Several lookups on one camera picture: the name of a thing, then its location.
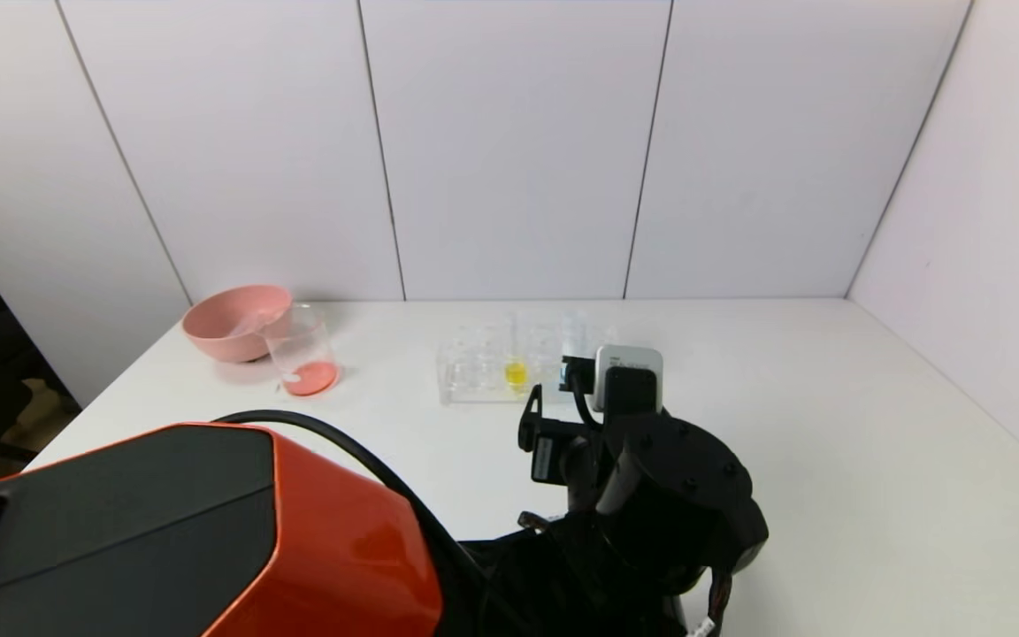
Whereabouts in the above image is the test tube with blue pigment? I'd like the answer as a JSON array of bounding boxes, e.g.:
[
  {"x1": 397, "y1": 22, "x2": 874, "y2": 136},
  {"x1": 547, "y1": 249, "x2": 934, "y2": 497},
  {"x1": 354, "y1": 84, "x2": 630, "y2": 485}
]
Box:
[{"x1": 562, "y1": 308, "x2": 590, "y2": 359}]

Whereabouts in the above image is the test tube with red pigment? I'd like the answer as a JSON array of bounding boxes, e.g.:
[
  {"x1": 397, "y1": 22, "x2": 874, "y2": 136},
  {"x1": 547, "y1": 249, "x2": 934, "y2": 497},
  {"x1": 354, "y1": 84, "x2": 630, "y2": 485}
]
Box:
[{"x1": 225, "y1": 310, "x2": 277, "y2": 339}]

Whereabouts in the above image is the test tube with yellow pigment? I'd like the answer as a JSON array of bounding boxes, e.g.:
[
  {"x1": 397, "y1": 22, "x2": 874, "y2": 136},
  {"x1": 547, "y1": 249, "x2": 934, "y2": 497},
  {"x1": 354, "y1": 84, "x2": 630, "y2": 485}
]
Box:
[{"x1": 504, "y1": 310, "x2": 530, "y2": 393}]

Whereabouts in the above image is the clear acrylic test tube rack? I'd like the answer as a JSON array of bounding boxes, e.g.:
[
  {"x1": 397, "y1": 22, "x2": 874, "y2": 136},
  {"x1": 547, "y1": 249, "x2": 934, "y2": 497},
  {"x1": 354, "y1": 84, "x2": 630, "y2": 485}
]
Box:
[{"x1": 437, "y1": 317, "x2": 627, "y2": 408}]

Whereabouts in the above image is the clear glass beaker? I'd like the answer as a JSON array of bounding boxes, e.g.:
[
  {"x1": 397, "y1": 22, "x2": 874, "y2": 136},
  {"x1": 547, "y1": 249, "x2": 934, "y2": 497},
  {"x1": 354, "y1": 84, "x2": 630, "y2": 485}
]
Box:
[{"x1": 262, "y1": 303, "x2": 341, "y2": 399}]

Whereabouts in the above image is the pink bowl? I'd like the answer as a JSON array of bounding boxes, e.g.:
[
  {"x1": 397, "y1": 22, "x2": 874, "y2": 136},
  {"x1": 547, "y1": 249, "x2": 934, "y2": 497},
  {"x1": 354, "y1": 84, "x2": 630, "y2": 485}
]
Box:
[{"x1": 182, "y1": 284, "x2": 295, "y2": 364}]

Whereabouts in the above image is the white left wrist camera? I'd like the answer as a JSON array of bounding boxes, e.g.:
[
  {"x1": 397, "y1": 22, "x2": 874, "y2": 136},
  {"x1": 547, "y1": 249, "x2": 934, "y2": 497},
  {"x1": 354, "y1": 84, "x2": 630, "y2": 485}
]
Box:
[{"x1": 593, "y1": 344, "x2": 664, "y2": 414}]

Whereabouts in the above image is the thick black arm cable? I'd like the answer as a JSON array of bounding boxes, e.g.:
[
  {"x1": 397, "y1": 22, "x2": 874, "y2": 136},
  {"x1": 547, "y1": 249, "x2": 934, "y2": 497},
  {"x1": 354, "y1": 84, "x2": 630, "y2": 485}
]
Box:
[{"x1": 211, "y1": 409, "x2": 479, "y2": 576}]

